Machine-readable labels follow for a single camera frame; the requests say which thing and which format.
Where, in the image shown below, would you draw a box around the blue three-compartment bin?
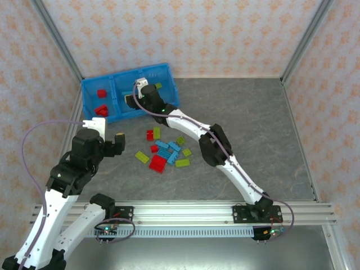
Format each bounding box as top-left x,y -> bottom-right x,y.
80,63 -> 180,124

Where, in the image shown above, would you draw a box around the large red lego brick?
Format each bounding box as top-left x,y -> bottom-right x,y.
148,155 -> 167,174

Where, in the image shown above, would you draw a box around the small circuit board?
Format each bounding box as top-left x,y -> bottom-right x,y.
94,224 -> 119,237
263,227 -> 286,237

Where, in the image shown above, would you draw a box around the grey metal sheet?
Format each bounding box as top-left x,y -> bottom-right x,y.
60,236 -> 343,270

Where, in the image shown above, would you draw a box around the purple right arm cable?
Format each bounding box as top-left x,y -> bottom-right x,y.
132,81 -> 295,243

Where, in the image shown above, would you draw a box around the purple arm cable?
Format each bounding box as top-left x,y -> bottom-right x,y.
132,81 -> 295,243
16,119 -> 136,270

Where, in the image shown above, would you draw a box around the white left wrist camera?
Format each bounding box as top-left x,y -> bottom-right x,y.
82,116 -> 109,141

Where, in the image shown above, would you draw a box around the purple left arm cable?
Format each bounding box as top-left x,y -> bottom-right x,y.
16,119 -> 136,270

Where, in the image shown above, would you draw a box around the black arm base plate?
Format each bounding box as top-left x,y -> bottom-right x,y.
112,206 -> 134,224
232,205 -> 282,224

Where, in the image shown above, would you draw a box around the aluminium mounting rail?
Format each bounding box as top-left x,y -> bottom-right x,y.
29,201 -> 338,226

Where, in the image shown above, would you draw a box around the aluminium frame post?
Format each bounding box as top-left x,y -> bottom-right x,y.
280,0 -> 337,85
29,0 -> 84,81

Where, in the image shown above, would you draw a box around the grey slotted cable duct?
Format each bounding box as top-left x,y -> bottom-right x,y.
84,227 -> 255,239

